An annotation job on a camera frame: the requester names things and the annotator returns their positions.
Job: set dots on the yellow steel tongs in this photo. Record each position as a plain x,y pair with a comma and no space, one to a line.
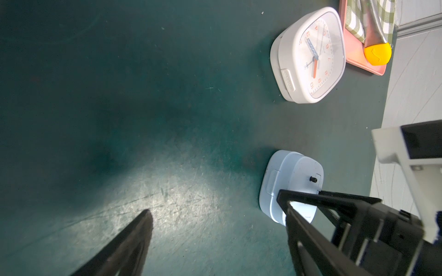
377,49

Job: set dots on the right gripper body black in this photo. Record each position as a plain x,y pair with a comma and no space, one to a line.
386,242

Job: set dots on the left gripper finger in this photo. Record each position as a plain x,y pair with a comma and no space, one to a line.
125,255

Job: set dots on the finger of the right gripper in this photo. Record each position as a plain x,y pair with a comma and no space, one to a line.
312,254
335,218

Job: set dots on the pink tray checkered cloth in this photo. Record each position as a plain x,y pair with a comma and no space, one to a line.
349,12

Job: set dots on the blue alarm clock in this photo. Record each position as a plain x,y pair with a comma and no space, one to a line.
288,170

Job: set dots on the white alarm clock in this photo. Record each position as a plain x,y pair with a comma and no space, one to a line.
308,58

